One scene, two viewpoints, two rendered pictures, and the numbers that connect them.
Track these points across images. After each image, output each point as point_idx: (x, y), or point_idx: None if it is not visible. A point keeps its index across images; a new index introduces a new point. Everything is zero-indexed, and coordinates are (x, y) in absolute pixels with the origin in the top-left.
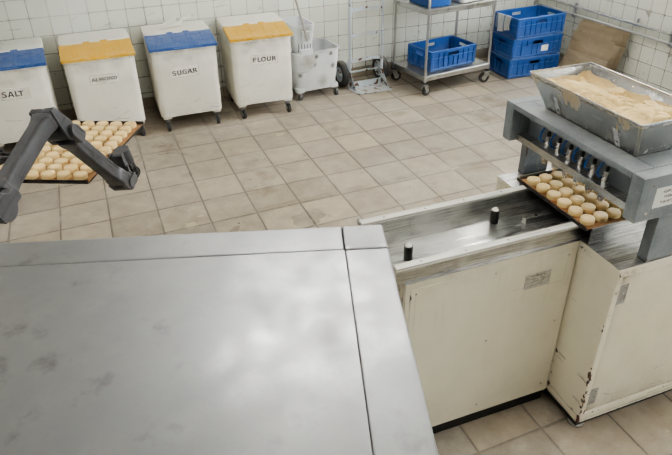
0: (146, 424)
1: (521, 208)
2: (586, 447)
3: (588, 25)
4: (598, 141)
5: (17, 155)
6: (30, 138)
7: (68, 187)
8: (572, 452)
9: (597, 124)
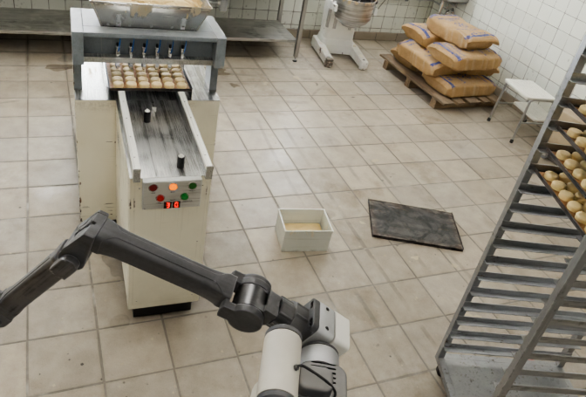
0: None
1: (133, 106)
2: (214, 221)
3: None
4: (170, 31)
5: (183, 259)
6: (154, 243)
7: None
8: (216, 228)
9: (166, 20)
